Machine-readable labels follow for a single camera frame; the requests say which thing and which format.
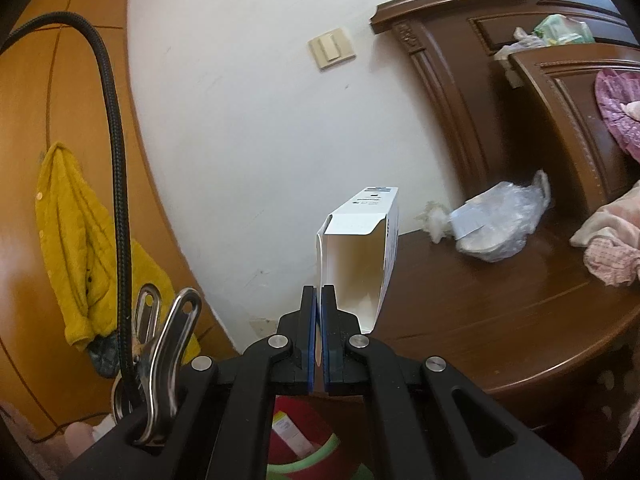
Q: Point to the dark wooden nightstand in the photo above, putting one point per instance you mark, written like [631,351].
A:
[475,310]

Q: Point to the wooden bed headboard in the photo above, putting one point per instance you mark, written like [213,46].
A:
[450,85]

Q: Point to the metal spring clip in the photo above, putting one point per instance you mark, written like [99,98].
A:
[170,340]

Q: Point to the small printed plastic bag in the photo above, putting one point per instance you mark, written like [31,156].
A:
[515,50]

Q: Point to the beige light switch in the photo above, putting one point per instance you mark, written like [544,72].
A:
[332,49]

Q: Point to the yellow knitted jacket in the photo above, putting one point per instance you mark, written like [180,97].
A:
[75,235]

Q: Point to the dark green cloth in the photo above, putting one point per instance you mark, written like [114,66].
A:
[105,357]

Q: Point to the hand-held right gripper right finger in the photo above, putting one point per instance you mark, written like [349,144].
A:
[331,340]

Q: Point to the pink patterned blanket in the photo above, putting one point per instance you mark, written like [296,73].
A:
[615,250]

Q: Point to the red bin with green rim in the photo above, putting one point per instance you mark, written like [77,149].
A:
[312,412]

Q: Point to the white plastic bag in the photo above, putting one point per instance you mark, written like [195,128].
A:
[500,225]

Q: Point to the teal wet wipes pack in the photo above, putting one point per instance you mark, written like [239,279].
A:
[562,30]

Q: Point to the green and white carton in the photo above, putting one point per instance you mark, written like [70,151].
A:
[355,270]

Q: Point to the white foam mesh net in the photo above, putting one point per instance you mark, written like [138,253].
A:
[437,222]

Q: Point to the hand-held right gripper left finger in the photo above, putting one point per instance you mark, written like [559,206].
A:
[306,340]

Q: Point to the orange wooden wardrobe door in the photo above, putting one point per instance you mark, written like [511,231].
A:
[30,110]

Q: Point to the white packet with orange print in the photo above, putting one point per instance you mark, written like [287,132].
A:
[292,427]

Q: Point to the lilac floral frilled pillow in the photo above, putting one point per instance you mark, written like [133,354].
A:
[617,110]

